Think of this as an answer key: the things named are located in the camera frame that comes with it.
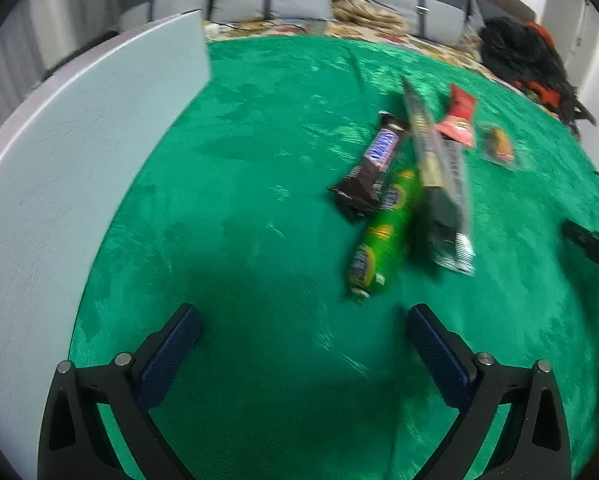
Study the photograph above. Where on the silver black snack packet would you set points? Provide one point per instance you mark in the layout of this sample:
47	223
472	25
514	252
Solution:
457	210

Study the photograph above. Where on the white cardboard box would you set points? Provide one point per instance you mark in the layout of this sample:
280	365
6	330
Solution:
79	160

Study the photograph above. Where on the black bag with orange trim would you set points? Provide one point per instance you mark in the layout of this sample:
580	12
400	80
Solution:
519	50

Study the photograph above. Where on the brown chocolate bar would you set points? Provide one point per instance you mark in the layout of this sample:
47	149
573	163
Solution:
374	160

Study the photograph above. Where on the patterned bedsheet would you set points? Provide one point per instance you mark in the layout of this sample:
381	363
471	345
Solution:
379	35

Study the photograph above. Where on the small clear orange packet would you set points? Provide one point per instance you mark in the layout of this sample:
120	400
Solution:
499	144

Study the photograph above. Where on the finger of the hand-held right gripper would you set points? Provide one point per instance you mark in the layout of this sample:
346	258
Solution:
597	247

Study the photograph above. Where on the long clear gold packet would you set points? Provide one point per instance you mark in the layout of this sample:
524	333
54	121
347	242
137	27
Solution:
424	135

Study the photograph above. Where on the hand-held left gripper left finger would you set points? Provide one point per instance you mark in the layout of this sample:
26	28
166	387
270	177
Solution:
172	355

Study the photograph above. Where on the red snack packet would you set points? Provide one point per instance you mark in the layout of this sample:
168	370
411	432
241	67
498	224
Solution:
459	115

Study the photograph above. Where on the green plush blanket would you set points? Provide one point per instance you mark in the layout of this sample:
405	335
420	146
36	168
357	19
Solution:
279	160

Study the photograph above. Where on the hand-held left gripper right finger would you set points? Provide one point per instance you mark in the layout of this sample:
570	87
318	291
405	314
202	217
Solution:
437	360

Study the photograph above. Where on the beige folded cloth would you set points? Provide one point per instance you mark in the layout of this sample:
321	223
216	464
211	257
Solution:
367	12

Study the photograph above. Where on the green cookie packet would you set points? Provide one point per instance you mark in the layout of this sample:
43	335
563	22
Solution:
379	240

